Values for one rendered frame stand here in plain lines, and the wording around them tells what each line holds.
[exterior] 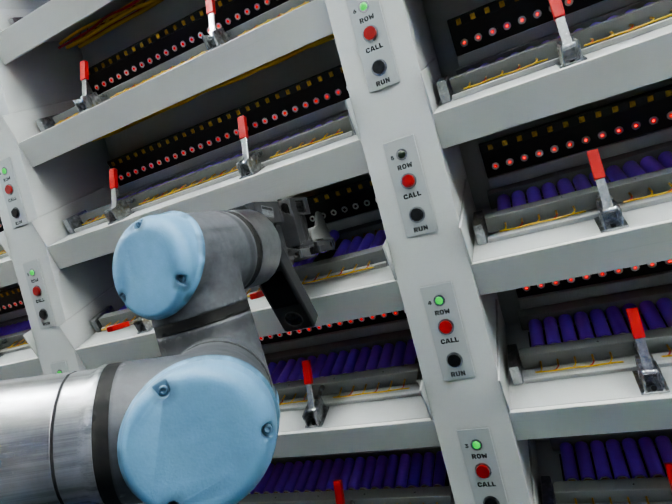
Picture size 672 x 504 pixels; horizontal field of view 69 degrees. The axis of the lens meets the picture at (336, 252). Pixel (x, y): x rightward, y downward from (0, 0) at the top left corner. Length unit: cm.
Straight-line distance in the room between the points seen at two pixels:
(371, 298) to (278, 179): 21
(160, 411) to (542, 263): 45
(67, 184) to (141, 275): 63
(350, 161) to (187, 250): 30
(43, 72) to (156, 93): 36
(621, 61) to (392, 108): 25
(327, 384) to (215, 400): 49
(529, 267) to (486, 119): 18
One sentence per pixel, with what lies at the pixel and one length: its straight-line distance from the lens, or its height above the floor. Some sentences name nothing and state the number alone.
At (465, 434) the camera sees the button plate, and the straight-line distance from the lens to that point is 68.
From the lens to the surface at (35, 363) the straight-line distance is 109.
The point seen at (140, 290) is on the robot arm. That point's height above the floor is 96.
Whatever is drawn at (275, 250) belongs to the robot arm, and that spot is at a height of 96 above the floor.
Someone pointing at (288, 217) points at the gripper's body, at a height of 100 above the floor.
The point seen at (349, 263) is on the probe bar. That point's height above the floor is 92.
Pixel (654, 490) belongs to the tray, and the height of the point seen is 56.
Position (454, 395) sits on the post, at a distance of 67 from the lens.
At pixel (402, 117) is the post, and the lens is 63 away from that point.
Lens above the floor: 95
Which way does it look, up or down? 1 degrees down
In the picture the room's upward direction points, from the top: 15 degrees counter-clockwise
